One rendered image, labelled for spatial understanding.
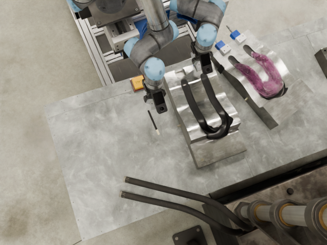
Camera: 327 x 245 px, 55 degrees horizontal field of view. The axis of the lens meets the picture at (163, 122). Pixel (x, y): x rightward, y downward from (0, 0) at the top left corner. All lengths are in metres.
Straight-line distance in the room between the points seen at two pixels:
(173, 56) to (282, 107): 1.05
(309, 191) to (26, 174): 1.87
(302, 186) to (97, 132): 1.07
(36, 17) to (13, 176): 1.32
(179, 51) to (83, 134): 1.13
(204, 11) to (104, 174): 0.87
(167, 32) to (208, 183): 0.76
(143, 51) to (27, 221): 1.66
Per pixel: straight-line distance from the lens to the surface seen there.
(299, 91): 1.72
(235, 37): 1.79
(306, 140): 1.79
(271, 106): 1.64
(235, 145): 1.58
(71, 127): 1.65
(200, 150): 1.54
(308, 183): 1.78
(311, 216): 0.93
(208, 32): 1.26
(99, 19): 1.58
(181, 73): 1.64
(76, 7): 1.42
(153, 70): 1.15
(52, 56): 2.74
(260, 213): 1.34
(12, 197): 2.54
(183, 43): 2.47
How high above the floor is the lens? 2.36
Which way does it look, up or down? 75 degrees down
